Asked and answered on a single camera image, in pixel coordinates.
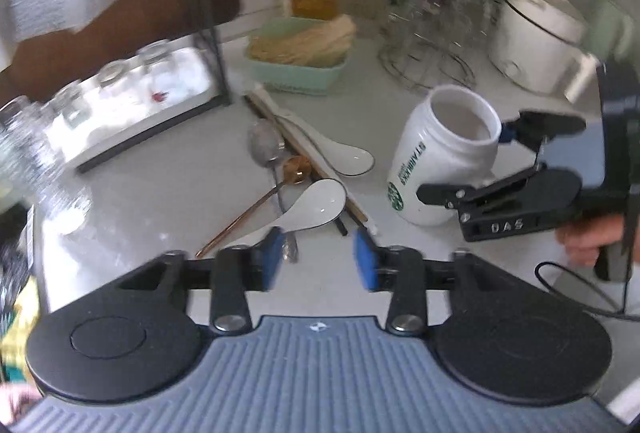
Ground group of clear glass cups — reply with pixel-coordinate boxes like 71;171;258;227
387;0;488;64

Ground person's right hand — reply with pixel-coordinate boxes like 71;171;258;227
556;213;628;268

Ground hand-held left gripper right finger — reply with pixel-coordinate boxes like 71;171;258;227
353;228;523;338

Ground yellow green cloth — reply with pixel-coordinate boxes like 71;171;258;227
0;278;41;384

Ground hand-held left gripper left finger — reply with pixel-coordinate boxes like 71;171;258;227
116;227;287;335

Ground glasses on white tray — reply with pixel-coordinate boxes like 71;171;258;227
45;46;221;164

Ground black metal dish rack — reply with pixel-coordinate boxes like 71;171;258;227
0;0;236;174

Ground white chopstick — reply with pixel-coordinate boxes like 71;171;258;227
250;84;381;235

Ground white rice cooker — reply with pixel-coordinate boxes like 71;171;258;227
489;0;598;103

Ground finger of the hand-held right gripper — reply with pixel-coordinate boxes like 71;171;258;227
416;162;548;215
500;110;587;155

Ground white ceramic jar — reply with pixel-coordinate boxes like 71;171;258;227
386;84;502;227

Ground white ceramic spoon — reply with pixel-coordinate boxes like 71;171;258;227
274;113;376;178
220;178;348;250

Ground large textured glass tumbler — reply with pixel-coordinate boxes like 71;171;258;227
0;133;92;234

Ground dried noodles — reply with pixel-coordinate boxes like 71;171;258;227
248;14;358;66

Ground wire cup rack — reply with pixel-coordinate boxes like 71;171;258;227
377;0;493;91

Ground copper metal spoon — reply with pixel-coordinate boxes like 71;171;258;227
195;156;312;259

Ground wooden cutting board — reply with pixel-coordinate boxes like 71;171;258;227
10;0;241;89

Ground black cable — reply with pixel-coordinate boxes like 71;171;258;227
535;261;640;320

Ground green plastic basket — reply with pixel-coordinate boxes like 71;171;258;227
244;17;357;95

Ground clear glass jar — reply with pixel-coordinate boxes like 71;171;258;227
95;59;132;91
137;40;173;76
0;96;43;144
50;83;91;126

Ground silver metal spoon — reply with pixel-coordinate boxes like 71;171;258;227
248;118;301;262

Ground green electric kettle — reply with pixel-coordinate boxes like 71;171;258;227
582;0;635;64

